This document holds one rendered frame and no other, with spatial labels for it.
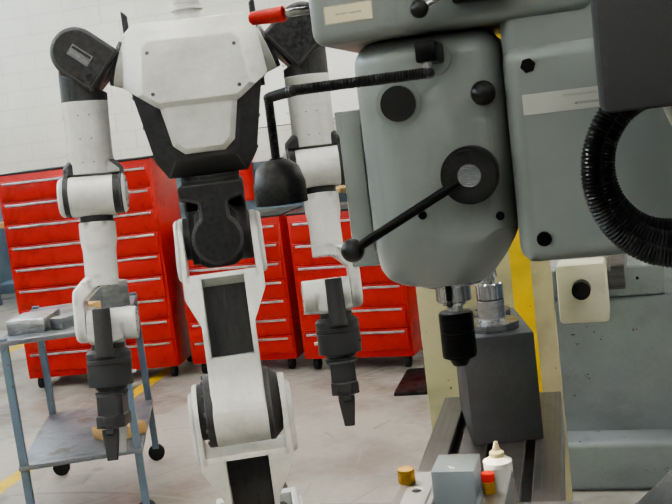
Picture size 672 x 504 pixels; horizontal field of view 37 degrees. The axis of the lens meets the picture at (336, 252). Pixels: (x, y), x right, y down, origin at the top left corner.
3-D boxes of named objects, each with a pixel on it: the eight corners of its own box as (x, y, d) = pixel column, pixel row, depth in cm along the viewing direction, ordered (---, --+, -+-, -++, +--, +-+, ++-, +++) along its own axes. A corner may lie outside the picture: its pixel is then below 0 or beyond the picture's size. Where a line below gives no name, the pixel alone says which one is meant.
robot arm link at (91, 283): (81, 343, 200) (75, 276, 200) (126, 338, 201) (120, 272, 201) (75, 344, 193) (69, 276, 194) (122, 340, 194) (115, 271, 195)
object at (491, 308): (478, 324, 169) (475, 291, 169) (478, 318, 174) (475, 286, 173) (506, 322, 169) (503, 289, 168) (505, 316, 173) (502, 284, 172)
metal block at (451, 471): (435, 519, 120) (430, 471, 119) (443, 499, 125) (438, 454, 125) (478, 518, 118) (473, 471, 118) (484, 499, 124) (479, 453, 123)
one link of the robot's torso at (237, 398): (203, 451, 199) (176, 229, 209) (290, 438, 201) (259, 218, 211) (197, 448, 185) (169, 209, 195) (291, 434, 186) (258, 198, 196)
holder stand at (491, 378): (473, 446, 168) (460, 332, 166) (460, 408, 190) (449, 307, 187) (544, 438, 168) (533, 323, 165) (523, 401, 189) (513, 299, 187)
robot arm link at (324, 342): (320, 390, 207) (313, 333, 207) (366, 385, 207) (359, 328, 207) (320, 398, 194) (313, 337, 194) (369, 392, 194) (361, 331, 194)
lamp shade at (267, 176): (251, 205, 138) (245, 161, 137) (302, 198, 139) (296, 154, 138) (260, 208, 131) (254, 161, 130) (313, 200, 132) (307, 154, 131)
